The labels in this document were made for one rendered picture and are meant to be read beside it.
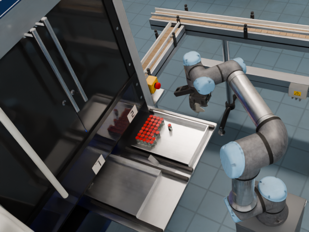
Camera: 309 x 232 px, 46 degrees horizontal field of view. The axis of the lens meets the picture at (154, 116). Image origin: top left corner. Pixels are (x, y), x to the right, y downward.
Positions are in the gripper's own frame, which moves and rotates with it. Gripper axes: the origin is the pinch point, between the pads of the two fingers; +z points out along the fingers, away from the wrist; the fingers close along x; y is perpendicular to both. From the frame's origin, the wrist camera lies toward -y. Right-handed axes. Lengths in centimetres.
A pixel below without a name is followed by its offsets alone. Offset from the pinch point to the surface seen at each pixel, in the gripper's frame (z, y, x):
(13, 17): -78, -36, -41
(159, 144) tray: 21.3, -19.5, -12.1
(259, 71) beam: 55, 3, 89
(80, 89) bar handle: -41, -30, -35
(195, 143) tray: 21.4, -1.2, -5.1
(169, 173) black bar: 19.5, -5.5, -27.3
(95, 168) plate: 7, -35, -44
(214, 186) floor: 110, -8, 18
